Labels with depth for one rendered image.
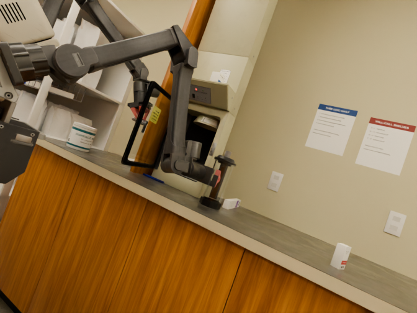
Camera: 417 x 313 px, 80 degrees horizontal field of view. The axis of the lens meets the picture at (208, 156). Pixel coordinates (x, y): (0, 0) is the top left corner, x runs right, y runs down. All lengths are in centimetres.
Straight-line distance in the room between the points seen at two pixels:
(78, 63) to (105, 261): 85
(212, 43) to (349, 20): 88
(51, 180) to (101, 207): 40
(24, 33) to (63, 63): 18
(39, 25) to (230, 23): 98
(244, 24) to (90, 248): 135
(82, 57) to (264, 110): 124
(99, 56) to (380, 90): 146
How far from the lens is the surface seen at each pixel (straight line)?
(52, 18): 122
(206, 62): 147
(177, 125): 84
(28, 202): 171
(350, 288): 88
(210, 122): 135
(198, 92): 133
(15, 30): 86
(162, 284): 110
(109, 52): 78
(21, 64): 70
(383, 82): 175
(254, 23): 149
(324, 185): 158
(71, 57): 72
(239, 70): 137
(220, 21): 158
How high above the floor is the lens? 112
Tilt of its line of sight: 1 degrees up
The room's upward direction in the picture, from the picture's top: 20 degrees clockwise
